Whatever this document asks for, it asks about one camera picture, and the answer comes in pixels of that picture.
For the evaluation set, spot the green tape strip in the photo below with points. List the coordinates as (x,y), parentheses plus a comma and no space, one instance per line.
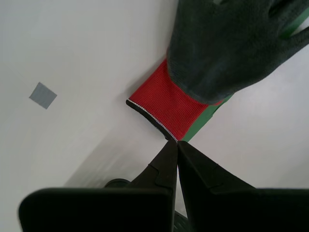
(202,119)

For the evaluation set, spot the black and red work glove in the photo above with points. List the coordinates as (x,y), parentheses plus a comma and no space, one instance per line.
(224,48)

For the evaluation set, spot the small grey tape square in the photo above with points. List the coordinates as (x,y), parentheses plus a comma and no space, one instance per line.
(43,95)

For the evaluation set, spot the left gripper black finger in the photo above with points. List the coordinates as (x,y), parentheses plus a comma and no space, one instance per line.
(241,207)
(108,210)

